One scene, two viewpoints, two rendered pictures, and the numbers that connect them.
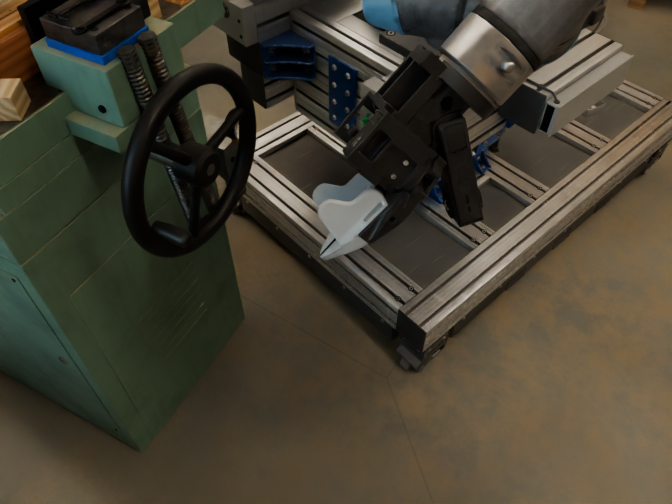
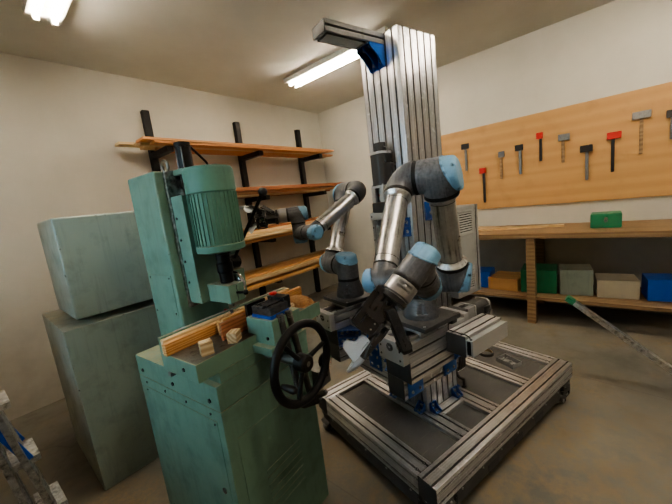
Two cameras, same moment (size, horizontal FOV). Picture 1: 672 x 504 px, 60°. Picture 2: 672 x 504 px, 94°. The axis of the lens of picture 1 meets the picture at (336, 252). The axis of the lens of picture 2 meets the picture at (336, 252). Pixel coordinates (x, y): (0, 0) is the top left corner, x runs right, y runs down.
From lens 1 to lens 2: 0.33 m
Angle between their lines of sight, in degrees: 41
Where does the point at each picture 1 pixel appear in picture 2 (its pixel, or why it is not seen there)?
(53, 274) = (233, 422)
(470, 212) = (406, 346)
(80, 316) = (239, 454)
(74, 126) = (255, 348)
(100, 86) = (268, 328)
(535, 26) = (411, 273)
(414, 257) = (425, 445)
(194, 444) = not seen: outside the picture
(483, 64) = (396, 286)
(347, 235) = (355, 357)
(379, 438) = not seen: outside the picture
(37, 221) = (232, 390)
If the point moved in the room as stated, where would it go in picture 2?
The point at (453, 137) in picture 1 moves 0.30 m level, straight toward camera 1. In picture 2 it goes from (391, 314) to (352, 387)
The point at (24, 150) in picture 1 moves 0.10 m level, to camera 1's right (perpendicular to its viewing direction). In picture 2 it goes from (235, 355) to (263, 354)
